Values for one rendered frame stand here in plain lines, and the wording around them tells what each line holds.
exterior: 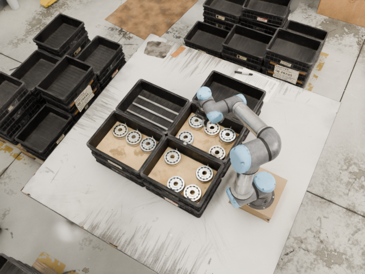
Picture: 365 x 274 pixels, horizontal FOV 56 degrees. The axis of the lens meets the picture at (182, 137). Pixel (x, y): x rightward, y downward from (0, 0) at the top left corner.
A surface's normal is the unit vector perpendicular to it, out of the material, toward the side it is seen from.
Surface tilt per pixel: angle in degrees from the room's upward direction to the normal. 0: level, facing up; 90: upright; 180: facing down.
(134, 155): 0
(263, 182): 9
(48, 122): 0
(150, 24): 1
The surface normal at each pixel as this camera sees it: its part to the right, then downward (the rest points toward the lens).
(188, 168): -0.05, -0.51
